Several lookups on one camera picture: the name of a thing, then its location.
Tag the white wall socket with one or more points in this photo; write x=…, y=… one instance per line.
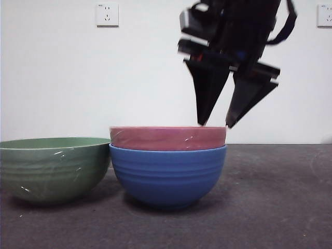
x=325, y=16
x=107, y=15

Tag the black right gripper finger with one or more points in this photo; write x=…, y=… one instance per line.
x=207, y=88
x=246, y=101

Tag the green ribbed bowl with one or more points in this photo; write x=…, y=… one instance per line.
x=52, y=171

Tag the red ribbed bowl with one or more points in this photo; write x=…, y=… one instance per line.
x=166, y=138

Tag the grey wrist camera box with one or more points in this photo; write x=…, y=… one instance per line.
x=194, y=22

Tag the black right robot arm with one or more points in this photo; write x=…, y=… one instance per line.
x=241, y=31

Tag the blue ribbed bowl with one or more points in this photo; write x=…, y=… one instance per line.
x=168, y=181

